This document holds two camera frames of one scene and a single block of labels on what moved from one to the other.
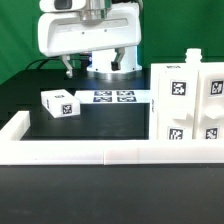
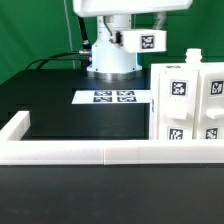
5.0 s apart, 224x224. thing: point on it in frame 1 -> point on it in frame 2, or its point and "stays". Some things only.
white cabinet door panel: x=208 y=120 stays
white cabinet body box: x=187 y=99 stays
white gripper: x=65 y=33 -> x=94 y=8
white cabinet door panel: x=176 y=103 stays
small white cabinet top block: x=60 y=103 -> x=143 y=40
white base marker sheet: x=113 y=96 stays
